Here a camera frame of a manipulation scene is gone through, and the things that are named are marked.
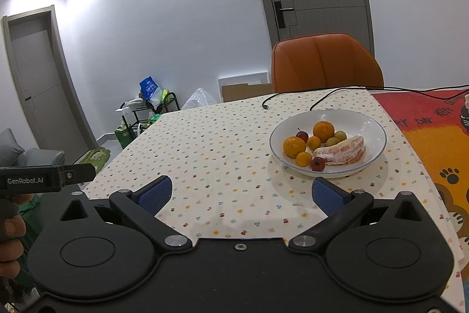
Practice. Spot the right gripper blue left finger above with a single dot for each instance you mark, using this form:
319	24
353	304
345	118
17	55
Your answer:
127	205

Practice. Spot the peeled pomelo segment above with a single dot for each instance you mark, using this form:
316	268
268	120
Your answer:
346	152

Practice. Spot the blue plastic bag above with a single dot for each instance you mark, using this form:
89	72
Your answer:
149	90

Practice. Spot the orange leather chair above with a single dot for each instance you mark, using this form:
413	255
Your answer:
323	61

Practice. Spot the white ceramic bowl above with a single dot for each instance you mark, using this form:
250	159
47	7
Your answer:
351	122

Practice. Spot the clear plastic bag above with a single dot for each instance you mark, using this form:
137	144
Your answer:
199	98

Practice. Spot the person left hand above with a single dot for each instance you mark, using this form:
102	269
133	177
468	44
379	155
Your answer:
12	228

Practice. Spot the grey sofa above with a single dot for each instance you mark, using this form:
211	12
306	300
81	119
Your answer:
13	155

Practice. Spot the small green-yellow fruit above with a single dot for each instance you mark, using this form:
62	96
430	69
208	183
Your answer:
340	135

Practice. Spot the grey side door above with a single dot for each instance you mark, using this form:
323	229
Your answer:
44	85

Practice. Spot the large orange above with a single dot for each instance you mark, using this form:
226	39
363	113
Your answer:
292	146
323	130

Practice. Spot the small red apple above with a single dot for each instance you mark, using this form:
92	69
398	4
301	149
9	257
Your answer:
302	135
317	164

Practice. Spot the small yellow citrus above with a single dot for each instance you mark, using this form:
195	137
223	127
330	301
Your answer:
303	159
313	143

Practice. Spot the black shelf rack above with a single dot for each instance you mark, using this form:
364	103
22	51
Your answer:
138	114

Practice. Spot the cardboard sheet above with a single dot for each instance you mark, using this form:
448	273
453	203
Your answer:
243	91

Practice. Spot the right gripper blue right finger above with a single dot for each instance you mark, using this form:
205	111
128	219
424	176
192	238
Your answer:
338	204

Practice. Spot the green floor mat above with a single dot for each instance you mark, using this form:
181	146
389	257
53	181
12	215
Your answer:
98	157

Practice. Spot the small brown fruit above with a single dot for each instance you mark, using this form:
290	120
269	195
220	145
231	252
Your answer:
332	141

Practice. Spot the green tissue box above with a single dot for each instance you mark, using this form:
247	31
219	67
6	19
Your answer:
124	135

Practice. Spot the red orange cartoon mat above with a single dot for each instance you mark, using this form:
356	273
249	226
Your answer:
436	126

